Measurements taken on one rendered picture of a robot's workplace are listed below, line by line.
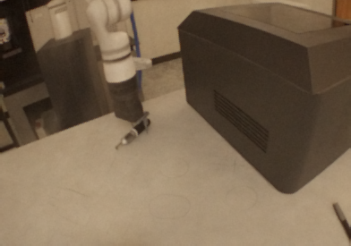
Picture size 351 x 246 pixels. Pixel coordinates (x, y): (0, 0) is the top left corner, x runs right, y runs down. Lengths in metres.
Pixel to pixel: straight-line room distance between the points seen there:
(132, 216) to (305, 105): 0.39
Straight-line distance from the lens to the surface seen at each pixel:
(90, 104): 1.23
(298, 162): 0.47
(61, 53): 1.15
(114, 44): 0.57
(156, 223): 0.51
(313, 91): 0.39
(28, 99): 2.16
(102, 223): 0.54
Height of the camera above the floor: 1.32
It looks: 33 degrees down
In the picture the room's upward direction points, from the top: 8 degrees counter-clockwise
